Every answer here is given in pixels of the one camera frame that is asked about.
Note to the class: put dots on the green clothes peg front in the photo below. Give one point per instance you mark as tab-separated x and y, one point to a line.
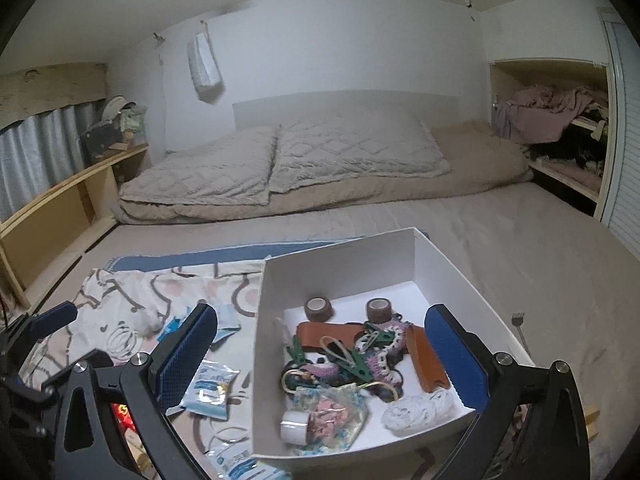
350	360

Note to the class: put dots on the white crumpled tissue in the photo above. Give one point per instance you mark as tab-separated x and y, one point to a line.
145	322

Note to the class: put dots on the clothes pile on shelf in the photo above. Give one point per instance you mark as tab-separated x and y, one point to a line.
566	127

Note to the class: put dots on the white cardboard storage box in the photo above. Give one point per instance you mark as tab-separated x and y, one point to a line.
403	266

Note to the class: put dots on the white hanging wall pouch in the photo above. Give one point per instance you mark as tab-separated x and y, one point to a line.
205	76

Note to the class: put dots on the blue snack packets pile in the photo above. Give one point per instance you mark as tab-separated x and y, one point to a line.
228	323

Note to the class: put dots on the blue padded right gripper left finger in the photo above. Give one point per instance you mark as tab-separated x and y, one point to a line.
149	384

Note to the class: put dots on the grey quilted pillow left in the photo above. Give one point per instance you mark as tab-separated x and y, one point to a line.
233	170

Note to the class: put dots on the white small bottle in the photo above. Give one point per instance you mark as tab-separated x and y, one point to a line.
294	428

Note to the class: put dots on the brown leather case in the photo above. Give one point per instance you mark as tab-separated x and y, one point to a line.
428	368

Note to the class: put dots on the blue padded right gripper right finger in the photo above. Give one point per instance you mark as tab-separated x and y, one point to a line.
528	422

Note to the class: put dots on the white knitted cloth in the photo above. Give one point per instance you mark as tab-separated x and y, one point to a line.
422	412

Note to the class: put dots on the red cigarette box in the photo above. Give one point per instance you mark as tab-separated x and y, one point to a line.
123	418

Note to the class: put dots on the brown tape roll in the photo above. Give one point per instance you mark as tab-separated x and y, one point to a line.
379	310
318	309

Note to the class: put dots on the blue white wipes pack middle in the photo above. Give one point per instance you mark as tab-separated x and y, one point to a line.
208	391

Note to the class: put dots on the blue white wipes pack near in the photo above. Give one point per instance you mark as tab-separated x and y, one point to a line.
235	461

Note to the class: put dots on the floral plastic pouch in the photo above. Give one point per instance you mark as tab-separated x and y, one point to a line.
337	415

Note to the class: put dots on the blue white wipes pack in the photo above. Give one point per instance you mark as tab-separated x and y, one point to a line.
208	391
235	461

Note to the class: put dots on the grey window curtain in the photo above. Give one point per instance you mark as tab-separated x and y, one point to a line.
42	151

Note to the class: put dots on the patterned white pink blanket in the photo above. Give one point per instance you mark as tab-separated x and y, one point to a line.
170	285

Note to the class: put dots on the brown tape roll front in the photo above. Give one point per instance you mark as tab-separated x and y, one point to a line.
318	309

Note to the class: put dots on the wooden bedside shelf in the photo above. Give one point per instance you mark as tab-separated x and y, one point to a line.
41	242

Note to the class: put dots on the grey quilted pillow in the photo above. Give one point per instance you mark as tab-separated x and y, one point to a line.
355	142
233	170

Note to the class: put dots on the dark bag on shelf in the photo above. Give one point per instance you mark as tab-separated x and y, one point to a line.
121	127

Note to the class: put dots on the grey quilted pillow right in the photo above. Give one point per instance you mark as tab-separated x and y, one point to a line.
355	142

